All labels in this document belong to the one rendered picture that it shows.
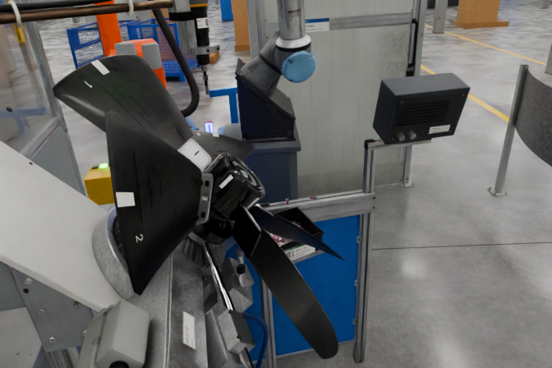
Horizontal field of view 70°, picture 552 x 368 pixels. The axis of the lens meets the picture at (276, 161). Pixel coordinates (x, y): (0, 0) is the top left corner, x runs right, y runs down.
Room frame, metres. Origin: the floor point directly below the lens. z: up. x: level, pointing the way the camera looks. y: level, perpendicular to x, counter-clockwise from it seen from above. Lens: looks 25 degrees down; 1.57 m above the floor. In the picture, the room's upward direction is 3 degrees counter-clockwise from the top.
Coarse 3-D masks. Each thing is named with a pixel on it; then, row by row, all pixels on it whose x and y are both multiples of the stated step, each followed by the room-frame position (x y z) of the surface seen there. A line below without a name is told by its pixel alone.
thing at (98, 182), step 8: (96, 168) 1.10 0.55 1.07; (104, 168) 1.10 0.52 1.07; (88, 176) 1.05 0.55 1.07; (96, 176) 1.05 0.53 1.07; (104, 176) 1.05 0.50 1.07; (88, 184) 1.03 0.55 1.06; (96, 184) 1.03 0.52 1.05; (104, 184) 1.04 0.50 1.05; (88, 192) 1.03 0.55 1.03; (96, 192) 1.03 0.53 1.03; (104, 192) 1.04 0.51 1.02; (112, 192) 1.04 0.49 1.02; (96, 200) 1.03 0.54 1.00; (104, 200) 1.04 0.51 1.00; (112, 200) 1.04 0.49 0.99
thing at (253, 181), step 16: (224, 160) 0.68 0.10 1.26; (240, 160) 0.76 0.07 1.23; (224, 176) 0.66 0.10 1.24; (240, 176) 0.66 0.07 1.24; (224, 192) 0.65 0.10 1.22; (240, 192) 0.65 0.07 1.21; (256, 192) 0.66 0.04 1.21; (224, 208) 0.64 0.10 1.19; (208, 224) 0.63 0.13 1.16; (224, 224) 0.67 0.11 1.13; (224, 240) 0.65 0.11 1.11
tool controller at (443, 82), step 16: (384, 80) 1.27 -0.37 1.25; (400, 80) 1.27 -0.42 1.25; (416, 80) 1.27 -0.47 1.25; (432, 80) 1.27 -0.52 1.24; (448, 80) 1.27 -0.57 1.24; (384, 96) 1.25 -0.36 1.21; (400, 96) 1.18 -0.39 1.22; (416, 96) 1.20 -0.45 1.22; (432, 96) 1.20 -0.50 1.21; (448, 96) 1.22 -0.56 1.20; (464, 96) 1.23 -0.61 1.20; (384, 112) 1.24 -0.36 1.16; (400, 112) 1.20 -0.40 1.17; (416, 112) 1.21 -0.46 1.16; (432, 112) 1.22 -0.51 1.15; (448, 112) 1.24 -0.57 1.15; (384, 128) 1.23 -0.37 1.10; (400, 128) 1.22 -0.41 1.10; (416, 128) 1.23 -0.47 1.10; (432, 128) 1.24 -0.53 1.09; (448, 128) 1.26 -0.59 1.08
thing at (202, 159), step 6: (186, 144) 0.74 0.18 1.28; (192, 144) 0.74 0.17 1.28; (180, 150) 0.72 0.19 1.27; (186, 150) 0.73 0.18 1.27; (192, 150) 0.74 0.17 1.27; (204, 150) 0.75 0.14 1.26; (186, 156) 0.72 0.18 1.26; (192, 156) 0.73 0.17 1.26; (198, 156) 0.73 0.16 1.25; (204, 156) 0.74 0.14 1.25; (192, 162) 0.72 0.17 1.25; (198, 162) 0.72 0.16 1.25; (204, 162) 0.73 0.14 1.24; (210, 162) 0.73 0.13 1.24; (204, 168) 0.72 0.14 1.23
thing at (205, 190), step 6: (204, 174) 0.62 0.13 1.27; (210, 174) 0.65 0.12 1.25; (204, 180) 0.62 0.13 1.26; (210, 180) 0.65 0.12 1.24; (204, 186) 0.62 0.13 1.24; (210, 186) 0.65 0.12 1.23; (204, 192) 0.62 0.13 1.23; (210, 192) 0.64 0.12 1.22; (210, 198) 0.64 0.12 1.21; (204, 204) 0.62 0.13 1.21; (198, 210) 0.59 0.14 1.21; (204, 210) 0.61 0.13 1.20; (198, 222) 0.59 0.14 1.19; (204, 222) 0.61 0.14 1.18
